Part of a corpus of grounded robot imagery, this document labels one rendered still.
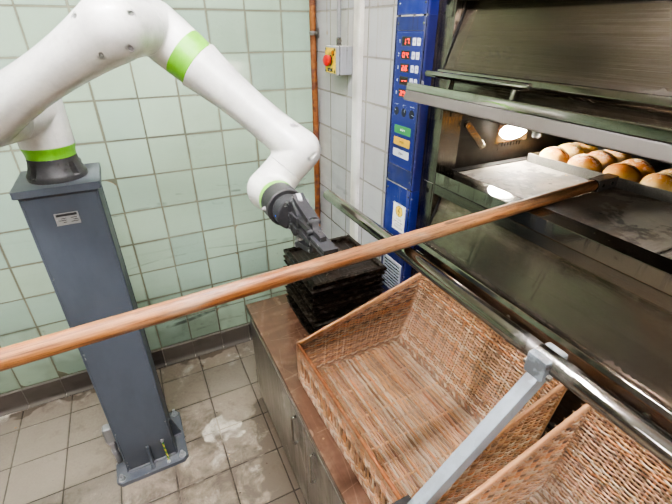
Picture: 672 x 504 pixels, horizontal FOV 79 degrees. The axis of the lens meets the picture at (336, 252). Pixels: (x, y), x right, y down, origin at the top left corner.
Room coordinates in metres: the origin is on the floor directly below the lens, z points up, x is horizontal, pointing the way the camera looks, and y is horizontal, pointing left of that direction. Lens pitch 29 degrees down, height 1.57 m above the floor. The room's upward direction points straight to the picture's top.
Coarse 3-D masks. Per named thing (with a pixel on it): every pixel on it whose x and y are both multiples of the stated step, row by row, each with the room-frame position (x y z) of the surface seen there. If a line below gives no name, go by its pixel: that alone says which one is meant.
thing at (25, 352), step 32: (576, 192) 0.98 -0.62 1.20; (448, 224) 0.77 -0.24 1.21; (480, 224) 0.81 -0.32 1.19; (352, 256) 0.65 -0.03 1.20; (224, 288) 0.54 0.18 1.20; (256, 288) 0.56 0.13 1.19; (128, 320) 0.46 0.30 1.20; (160, 320) 0.48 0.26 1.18; (0, 352) 0.39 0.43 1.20; (32, 352) 0.40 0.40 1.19
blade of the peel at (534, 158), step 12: (528, 156) 1.32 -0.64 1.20; (540, 156) 1.28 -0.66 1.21; (552, 168) 1.24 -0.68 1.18; (564, 168) 1.21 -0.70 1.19; (576, 168) 1.18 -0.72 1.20; (660, 168) 1.23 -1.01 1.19; (624, 180) 1.06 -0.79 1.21; (636, 192) 1.02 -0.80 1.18; (648, 192) 1.00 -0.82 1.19; (660, 192) 0.98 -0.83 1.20
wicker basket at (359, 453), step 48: (432, 288) 1.09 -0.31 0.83; (336, 336) 1.00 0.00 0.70; (384, 336) 1.09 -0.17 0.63; (432, 336) 1.02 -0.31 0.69; (480, 336) 0.89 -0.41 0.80; (336, 384) 0.91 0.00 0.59; (384, 384) 0.91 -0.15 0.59; (432, 384) 0.91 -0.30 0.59; (480, 384) 0.83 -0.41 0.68; (336, 432) 0.71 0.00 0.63; (384, 432) 0.74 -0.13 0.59; (432, 432) 0.74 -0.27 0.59; (528, 432) 0.63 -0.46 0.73; (384, 480) 0.52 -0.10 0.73; (480, 480) 0.57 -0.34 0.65
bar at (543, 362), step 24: (360, 216) 0.89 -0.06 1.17; (432, 264) 0.66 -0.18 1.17; (456, 288) 0.58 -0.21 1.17; (480, 312) 0.52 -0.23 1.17; (504, 336) 0.48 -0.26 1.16; (528, 336) 0.46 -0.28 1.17; (528, 360) 0.43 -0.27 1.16; (552, 360) 0.41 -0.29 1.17; (528, 384) 0.41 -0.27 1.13; (576, 384) 0.37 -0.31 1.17; (600, 384) 0.37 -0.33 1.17; (504, 408) 0.40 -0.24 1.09; (600, 408) 0.34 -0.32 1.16; (624, 408) 0.33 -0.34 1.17; (480, 432) 0.38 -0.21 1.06; (624, 432) 0.31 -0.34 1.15; (648, 432) 0.30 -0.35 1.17; (456, 456) 0.37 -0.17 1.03; (432, 480) 0.35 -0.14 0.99
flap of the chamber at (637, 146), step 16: (416, 96) 1.10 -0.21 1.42; (432, 96) 1.04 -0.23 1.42; (464, 112) 0.93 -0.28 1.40; (480, 112) 0.89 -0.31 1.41; (496, 112) 0.85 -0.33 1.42; (512, 112) 0.82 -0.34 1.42; (528, 128) 0.78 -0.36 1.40; (544, 128) 0.75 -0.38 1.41; (560, 128) 0.72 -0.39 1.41; (576, 128) 0.70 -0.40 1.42; (592, 128) 0.67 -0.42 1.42; (592, 144) 0.66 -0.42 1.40; (608, 144) 0.64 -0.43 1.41; (624, 144) 0.62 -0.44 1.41; (640, 144) 0.60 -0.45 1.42; (656, 144) 0.58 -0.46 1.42
